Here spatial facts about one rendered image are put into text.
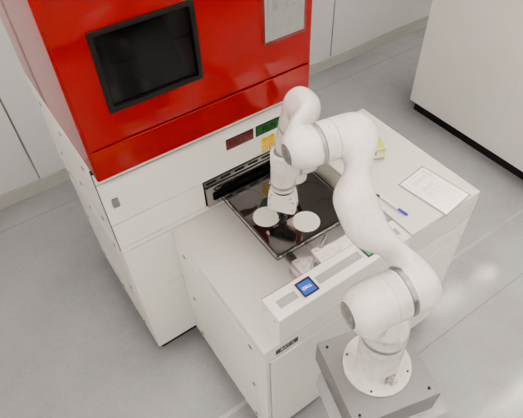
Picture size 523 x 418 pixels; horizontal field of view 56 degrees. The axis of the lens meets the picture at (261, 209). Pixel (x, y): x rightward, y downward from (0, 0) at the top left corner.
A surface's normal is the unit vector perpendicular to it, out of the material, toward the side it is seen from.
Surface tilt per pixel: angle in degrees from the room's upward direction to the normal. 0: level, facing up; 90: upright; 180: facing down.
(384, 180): 0
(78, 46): 90
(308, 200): 0
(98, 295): 0
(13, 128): 90
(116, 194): 90
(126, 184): 90
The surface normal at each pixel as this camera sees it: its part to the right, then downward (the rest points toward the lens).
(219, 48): 0.56, 0.60
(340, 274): -0.03, -0.67
